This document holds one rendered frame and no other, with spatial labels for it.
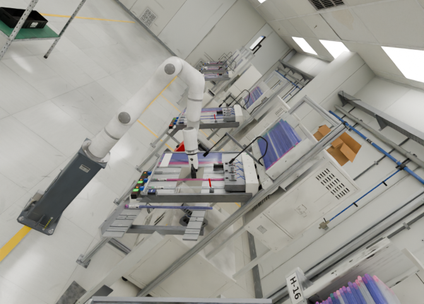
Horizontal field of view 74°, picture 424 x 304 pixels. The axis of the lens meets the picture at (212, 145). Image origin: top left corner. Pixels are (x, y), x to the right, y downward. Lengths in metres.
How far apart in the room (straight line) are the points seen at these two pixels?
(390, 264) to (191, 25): 9.83
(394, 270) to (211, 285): 1.49
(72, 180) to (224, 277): 1.26
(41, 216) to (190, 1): 9.03
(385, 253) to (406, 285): 0.15
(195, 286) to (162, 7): 9.32
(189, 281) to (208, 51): 8.87
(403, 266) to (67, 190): 1.83
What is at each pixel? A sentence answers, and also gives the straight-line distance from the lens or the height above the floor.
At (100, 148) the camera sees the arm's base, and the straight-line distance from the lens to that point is 1.89.
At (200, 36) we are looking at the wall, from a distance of 10.40.
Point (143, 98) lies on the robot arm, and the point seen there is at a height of 1.21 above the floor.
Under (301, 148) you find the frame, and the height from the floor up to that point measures 1.64.
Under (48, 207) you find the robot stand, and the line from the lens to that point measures 2.24.
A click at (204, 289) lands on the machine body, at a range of 2.38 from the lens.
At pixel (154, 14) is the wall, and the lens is 10.61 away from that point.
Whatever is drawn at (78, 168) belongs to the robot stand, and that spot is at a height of 0.58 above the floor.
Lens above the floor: 1.79
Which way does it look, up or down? 17 degrees down
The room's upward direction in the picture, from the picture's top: 46 degrees clockwise
